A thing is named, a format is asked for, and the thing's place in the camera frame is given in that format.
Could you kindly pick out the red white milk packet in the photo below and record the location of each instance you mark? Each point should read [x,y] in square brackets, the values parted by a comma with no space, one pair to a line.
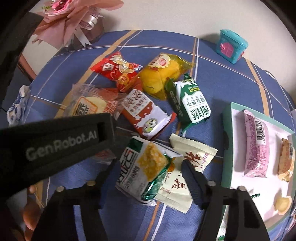
[148,119]

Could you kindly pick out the green cracker packet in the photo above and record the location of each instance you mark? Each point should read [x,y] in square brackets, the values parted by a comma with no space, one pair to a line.
[143,167]

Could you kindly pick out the pink flower bouquet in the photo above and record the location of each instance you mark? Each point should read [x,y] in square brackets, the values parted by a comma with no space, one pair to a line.
[64,19]

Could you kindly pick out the pink barcode snack packet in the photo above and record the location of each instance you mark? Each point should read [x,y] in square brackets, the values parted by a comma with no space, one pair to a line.
[257,146]

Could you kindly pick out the clear white cake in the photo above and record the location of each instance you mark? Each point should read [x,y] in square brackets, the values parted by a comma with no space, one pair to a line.
[89,99]

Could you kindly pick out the teal toy house box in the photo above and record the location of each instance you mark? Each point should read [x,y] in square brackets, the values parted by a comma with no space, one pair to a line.
[231,46]

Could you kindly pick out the teal rimmed white tray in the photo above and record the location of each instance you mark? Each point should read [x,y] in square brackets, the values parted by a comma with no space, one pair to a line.
[264,191]

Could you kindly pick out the beige wafer packet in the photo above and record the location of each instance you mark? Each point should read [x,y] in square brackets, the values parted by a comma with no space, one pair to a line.
[287,161]

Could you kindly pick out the blue plaid tablecloth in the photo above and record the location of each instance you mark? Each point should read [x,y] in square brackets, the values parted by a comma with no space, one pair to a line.
[172,215]

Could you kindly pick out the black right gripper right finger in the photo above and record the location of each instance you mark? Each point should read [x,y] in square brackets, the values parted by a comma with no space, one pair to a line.
[243,219]

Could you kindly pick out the red cartoon snack packet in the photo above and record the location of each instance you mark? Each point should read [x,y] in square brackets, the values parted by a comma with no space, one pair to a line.
[117,69]

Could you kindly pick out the red patterned snack packet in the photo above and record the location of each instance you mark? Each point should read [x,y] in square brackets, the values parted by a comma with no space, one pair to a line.
[104,157]

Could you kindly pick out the green white biscuit packet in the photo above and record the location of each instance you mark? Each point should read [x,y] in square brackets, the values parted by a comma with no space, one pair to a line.
[187,101]

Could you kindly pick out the yellow bread packet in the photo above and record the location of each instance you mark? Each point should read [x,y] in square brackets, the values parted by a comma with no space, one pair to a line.
[153,77]

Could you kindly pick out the person's left hand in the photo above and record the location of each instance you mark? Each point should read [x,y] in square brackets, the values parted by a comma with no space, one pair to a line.
[32,211]

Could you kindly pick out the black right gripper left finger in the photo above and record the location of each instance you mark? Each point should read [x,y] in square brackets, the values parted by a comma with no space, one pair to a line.
[57,221]

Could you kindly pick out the blue white tissue pack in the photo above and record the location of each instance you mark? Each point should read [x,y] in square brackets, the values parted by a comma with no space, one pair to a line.
[16,112]

